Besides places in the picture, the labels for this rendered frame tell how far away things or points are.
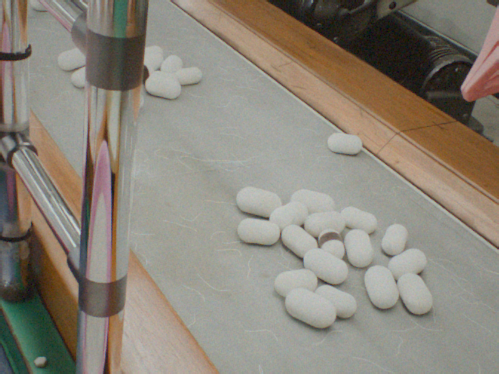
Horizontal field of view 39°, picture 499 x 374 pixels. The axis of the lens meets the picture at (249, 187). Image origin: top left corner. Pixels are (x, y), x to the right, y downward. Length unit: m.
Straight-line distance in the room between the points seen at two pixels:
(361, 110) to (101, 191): 0.49
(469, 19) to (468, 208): 2.57
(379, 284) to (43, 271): 0.24
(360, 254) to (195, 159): 0.19
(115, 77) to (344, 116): 0.51
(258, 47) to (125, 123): 0.61
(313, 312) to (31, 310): 0.20
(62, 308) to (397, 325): 0.23
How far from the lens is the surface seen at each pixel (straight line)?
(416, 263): 0.56
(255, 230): 0.55
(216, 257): 0.54
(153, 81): 0.76
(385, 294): 0.52
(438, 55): 1.36
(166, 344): 0.43
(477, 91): 0.60
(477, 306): 0.57
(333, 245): 0.55
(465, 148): 0.74
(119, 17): 0.27
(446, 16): 3.30
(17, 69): 0.44
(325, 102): 0.79
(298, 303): 0.49
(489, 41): 0.60
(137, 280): 0.47
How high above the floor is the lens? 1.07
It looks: 32 degrees down
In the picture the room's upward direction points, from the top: 10 degrees clockwise
